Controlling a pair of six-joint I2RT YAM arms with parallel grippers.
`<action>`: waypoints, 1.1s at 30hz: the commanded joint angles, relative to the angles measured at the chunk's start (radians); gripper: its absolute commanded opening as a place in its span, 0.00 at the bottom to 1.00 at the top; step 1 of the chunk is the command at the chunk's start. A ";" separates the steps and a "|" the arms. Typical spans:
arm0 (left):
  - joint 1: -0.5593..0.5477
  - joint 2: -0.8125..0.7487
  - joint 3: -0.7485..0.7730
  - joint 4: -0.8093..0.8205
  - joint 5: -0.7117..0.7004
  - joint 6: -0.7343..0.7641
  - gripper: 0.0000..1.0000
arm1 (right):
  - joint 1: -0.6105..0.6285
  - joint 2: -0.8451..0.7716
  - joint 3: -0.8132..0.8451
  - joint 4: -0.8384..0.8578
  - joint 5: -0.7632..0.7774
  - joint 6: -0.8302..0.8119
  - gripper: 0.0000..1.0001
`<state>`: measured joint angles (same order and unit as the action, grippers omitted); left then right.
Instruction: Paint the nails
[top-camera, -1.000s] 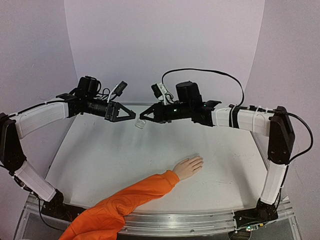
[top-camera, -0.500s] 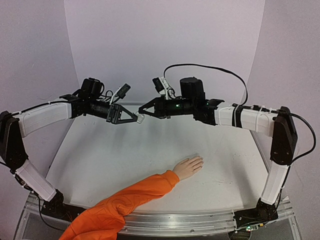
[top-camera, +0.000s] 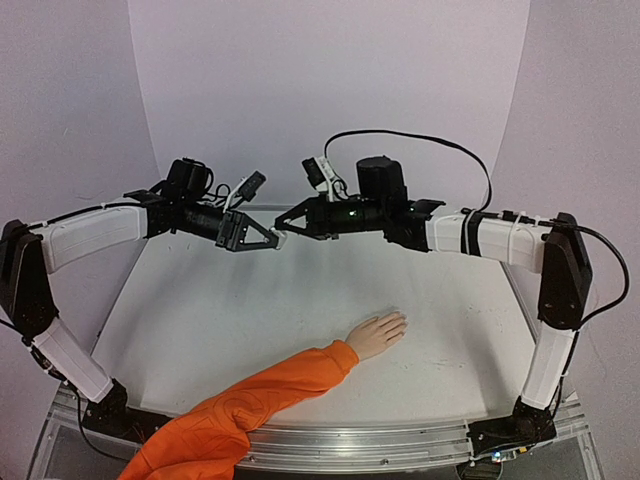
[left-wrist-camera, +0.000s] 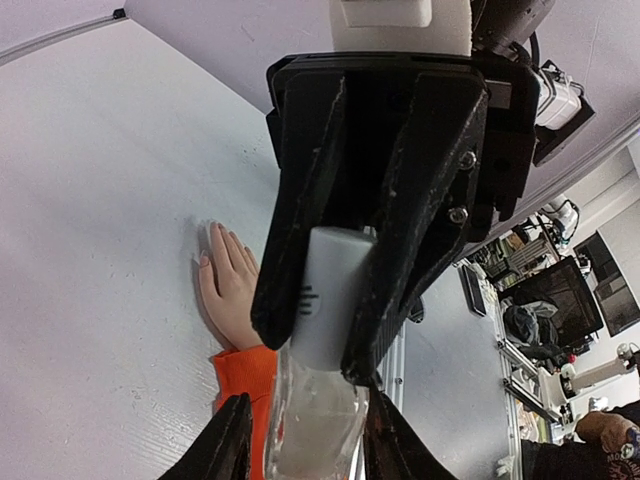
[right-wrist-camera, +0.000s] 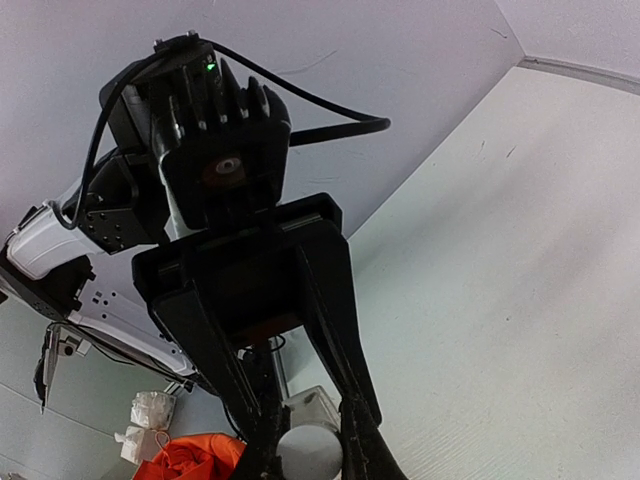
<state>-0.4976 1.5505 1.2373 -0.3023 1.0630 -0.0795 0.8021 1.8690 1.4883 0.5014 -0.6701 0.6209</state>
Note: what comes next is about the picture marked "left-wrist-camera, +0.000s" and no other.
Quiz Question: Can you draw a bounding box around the orange sleeved forearm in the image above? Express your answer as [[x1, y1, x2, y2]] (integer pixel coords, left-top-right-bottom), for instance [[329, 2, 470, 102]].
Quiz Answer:
[[212, 344, 279, 480]]

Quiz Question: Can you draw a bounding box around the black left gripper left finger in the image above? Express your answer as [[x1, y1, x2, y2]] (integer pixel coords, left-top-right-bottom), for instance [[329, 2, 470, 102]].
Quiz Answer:
[[164, 393, 252, 480]]

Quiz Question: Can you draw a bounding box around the person in black shirt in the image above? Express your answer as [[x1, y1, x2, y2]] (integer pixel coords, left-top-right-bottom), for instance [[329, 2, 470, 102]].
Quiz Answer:
[[521, 401, 639, 480]]

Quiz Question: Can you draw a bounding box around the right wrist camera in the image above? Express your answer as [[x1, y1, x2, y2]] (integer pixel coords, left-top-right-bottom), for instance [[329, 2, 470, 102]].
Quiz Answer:
[[533, 60, 596, 167]]

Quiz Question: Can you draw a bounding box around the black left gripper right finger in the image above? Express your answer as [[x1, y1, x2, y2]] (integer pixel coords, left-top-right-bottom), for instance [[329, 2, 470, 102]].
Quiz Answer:
[[363, 388, 456, 480]]

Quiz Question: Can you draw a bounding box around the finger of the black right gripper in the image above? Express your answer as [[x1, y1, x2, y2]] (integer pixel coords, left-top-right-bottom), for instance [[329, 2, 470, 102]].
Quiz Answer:
[[251, 72, 347, 350], [341, 72, 488, 385]]

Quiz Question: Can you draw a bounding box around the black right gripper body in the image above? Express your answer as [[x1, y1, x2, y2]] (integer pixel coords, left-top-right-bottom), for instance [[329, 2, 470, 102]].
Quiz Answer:
[[267, 52, 538, 240]]

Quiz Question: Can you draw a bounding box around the mannequin hand with long nails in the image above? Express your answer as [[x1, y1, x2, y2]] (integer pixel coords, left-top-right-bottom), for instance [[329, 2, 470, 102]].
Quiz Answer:
[[197, 222, 262, 351]]

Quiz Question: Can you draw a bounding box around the aluminium back edge strip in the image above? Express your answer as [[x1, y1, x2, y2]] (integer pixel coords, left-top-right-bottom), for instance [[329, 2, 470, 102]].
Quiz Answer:
[[1, 8, 128, 66]]

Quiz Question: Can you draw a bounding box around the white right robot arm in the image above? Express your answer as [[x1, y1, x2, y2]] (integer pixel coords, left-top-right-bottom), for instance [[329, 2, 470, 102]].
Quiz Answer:
[[251, 1, 551, 385]]

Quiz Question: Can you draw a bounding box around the clear nail polish bottle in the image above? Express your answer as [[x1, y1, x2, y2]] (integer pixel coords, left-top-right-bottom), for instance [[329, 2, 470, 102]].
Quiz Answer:
[[264, 347, 369, 479]]

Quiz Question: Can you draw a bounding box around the white nail polish cap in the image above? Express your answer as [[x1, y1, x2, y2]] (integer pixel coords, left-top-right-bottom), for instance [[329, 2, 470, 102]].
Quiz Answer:
[[290, 227, 376, 372]]

